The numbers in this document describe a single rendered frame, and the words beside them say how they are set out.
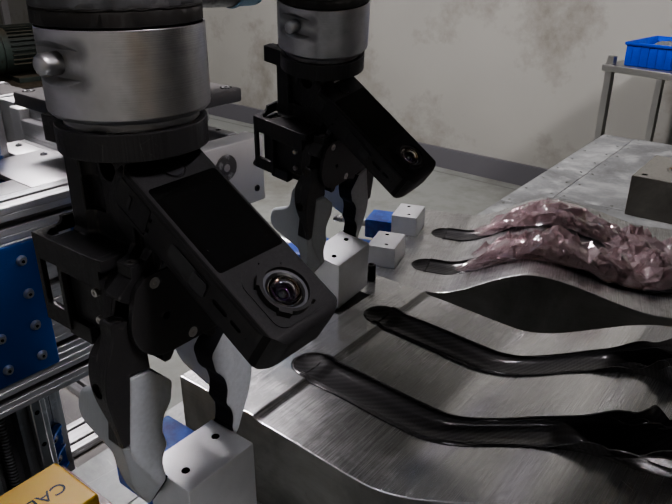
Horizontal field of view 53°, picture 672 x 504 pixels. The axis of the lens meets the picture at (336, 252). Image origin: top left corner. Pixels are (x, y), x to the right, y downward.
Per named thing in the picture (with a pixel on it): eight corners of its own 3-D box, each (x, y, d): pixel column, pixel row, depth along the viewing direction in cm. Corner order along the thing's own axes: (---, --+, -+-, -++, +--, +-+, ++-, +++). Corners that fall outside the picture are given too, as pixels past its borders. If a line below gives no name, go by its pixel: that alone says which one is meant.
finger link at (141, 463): (102, 462, 41) (112, 321, 39) (165, 508, 38) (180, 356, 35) (55, 481, 38) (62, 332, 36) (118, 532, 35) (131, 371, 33)
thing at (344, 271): (243, 260, 73) (240, 218, 70) (274, 240, 77) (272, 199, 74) (338, 309, 67) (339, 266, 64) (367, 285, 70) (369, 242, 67)
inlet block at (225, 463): (67, 464, 46) (53, 400, 43) (128, 426, 49) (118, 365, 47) (197, 563, 38) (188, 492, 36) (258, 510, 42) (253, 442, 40)
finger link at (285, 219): (276, 254, 69) (289, 169, 65) (321, 277, 66) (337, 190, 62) (255, 262, 66) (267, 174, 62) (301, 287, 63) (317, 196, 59)
